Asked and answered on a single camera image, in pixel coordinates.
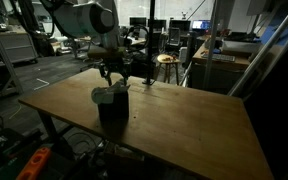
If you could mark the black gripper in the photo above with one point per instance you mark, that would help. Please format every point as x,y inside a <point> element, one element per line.
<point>114,66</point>

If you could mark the white towel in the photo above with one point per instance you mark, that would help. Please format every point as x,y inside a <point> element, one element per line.
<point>105,93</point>

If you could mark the black mesh basket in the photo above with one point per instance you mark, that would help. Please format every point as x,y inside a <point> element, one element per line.
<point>115,108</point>

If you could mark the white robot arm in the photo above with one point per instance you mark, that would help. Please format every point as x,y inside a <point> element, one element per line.
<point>84,18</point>

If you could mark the light wooden desk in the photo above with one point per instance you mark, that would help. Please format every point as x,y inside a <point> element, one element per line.
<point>138,41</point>

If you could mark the black vertical pole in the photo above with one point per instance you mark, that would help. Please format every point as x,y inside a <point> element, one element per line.
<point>151,40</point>

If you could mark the round wooden stool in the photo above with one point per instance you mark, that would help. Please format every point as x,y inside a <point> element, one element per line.
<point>167,60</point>

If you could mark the black office chair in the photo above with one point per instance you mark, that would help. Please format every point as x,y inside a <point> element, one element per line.
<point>160,41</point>

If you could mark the black computer monitor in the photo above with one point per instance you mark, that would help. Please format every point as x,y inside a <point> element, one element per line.
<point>138,22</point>
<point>161,24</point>
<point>180,24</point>

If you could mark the white computer case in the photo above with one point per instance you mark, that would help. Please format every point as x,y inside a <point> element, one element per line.
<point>183,53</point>

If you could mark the grey mesh office chair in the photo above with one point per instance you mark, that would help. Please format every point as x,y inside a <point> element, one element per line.
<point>174,36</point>

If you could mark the black table leg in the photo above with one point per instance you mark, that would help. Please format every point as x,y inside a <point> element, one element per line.
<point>49,126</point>

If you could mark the small drone model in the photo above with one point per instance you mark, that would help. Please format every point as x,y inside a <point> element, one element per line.
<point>184,15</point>

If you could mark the monitor with blue screen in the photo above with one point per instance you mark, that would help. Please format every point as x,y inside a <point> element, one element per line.
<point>201,24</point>

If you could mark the wooden workbench with drawers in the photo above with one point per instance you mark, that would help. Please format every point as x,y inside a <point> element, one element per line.
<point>217,78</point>

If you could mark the small blue object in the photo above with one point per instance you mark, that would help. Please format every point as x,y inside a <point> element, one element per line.
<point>216,51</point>

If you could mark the white keyboard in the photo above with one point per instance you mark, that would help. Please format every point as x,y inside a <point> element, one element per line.
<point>219,57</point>

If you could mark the grey cabinet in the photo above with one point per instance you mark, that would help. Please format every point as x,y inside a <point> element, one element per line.
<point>17,46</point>

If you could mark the black equipment case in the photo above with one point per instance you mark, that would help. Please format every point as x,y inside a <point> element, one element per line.
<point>14,140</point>

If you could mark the dark green case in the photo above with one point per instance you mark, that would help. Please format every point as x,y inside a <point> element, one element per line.
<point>4,170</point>

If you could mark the silver metal tripod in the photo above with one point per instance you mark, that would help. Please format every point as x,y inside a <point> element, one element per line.
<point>265,50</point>

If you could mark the blue panel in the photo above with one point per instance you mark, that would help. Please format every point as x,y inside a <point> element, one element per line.
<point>269,33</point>

